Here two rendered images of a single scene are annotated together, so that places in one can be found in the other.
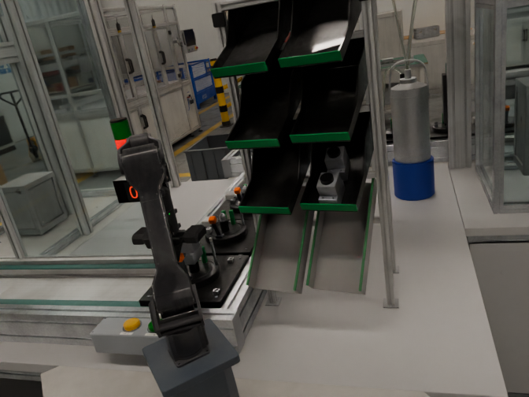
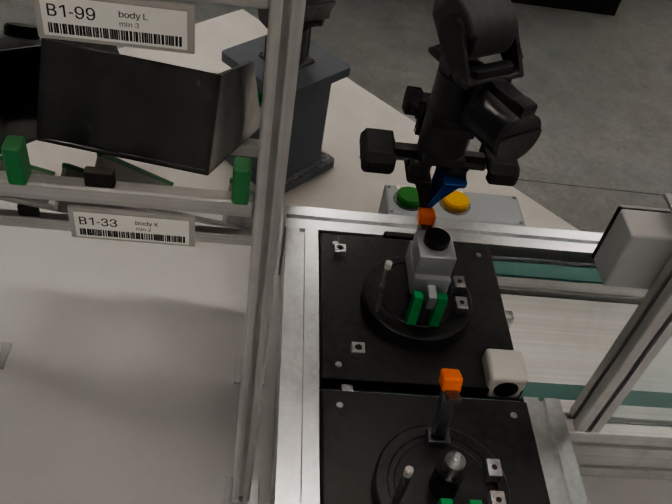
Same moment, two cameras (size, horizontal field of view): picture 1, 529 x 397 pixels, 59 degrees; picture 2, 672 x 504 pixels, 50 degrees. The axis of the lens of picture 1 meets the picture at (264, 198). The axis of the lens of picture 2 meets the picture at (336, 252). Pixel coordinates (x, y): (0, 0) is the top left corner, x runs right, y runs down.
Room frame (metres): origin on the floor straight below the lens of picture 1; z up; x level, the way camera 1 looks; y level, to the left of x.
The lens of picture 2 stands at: (1.67, -0.16, 1.66)
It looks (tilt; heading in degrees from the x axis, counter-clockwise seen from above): 45 degrees down; 152
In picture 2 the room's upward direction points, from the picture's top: 11 degrees clockwise
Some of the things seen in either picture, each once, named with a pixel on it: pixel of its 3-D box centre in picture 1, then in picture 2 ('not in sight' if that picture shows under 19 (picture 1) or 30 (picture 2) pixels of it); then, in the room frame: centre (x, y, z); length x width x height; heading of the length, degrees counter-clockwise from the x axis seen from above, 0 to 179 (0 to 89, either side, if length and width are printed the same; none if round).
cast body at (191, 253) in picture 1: (190, 246); (432, 262); (1.18, 0.23, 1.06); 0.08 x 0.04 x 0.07; 161
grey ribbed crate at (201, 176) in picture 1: (236, 154); not in sight; (3.31, 0.14, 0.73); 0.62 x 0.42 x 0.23; 71
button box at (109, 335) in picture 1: (135, 335); (450, 218); (0.99, 0.38, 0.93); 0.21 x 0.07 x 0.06; 71
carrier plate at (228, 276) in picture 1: (197, 279); (413, 309); (1.17, 0.23, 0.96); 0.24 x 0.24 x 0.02; 71
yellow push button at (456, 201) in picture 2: (131, 325); (455, 203); (0.99, 0.38, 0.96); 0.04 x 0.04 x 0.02
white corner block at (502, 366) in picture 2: not in sight; (502, 373); (1.29, 0.29, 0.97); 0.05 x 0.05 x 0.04; 71
